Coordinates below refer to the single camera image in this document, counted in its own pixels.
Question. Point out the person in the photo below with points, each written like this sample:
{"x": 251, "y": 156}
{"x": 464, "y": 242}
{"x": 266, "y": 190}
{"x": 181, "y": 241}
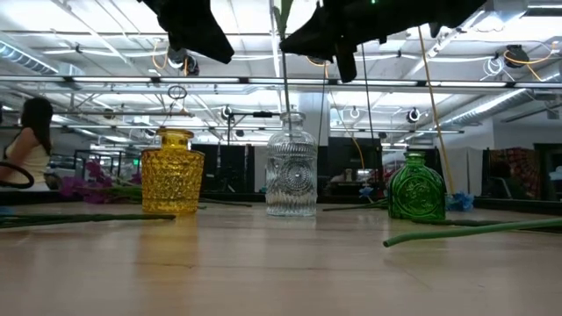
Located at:
{"x": 30, "y": 158}

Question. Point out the yellow glass vase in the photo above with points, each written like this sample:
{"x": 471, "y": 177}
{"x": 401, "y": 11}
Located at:
{"x": 172, "y": 175}

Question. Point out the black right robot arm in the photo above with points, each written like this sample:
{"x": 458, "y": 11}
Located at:
{"x": 439, "y": 11}

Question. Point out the white partition panel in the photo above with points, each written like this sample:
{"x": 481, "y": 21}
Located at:
{"x": 467, "y": 171}

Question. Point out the red patterned hanging cloth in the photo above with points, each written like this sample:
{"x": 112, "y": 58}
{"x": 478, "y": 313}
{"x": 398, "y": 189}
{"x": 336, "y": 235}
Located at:
{"x": 518, "y": 171}

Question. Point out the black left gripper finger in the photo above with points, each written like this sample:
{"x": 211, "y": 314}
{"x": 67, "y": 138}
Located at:
{"x": 206, "y": 44}

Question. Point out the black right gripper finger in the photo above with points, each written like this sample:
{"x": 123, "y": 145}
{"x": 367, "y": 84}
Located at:
{"x": 316, "y": 46}
{"x": 314, "y": 26}

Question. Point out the dark red artificial tulip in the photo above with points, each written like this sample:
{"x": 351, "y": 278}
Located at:
{"x": 439, "y": 235}
{"x": 286, "y": 88}

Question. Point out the silver ventilation duct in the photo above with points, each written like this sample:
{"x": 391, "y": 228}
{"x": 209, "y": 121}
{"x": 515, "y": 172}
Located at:
{"x": 22, "y": 57}
{"x": 492, "y": 107}

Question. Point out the black partition panel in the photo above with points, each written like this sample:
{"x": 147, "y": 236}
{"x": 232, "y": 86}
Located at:
{"x": 219, "y": 169}
{"x": 347, "y": 162}

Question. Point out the black chair armrest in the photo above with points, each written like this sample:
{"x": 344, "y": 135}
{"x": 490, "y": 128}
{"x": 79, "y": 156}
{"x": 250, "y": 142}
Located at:
{"x": 31, "y": 179}

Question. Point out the black-framed glass enclosure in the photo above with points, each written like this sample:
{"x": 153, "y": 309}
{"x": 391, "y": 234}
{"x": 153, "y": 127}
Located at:
{"x": 81, "y": 167}

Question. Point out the green glass vase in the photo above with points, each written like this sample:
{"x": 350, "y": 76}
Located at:
{"x": 416, "y": 193}

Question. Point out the clear glass vase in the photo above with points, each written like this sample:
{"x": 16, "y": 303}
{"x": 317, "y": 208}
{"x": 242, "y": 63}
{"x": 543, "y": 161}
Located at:
{"x": 290, "y": 175}

